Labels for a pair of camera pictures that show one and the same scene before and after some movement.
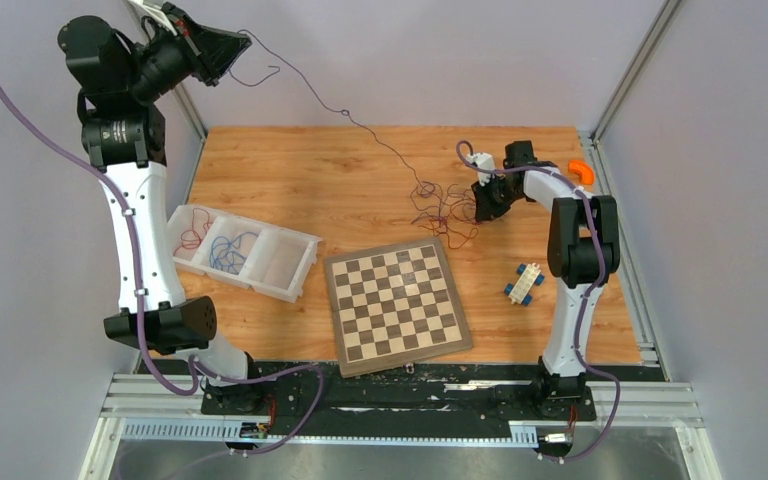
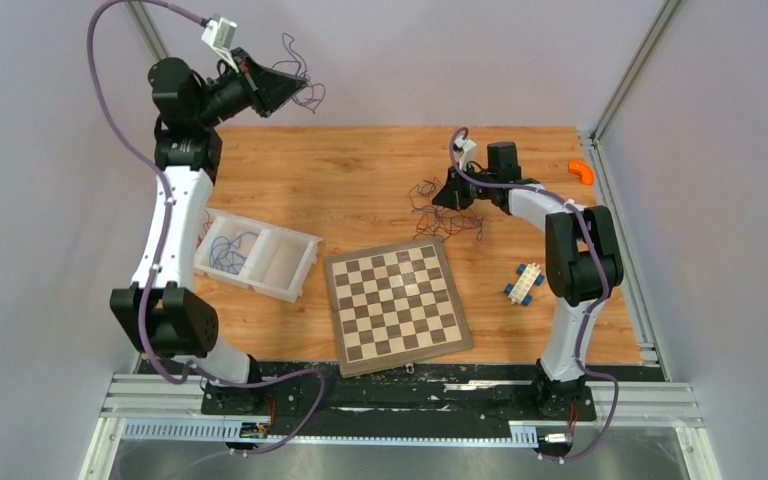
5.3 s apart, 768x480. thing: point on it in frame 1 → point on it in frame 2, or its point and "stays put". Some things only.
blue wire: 222,255 stays put
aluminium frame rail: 132,396 stays put
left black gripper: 216,49 → 265,89
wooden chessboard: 395,306 stays put
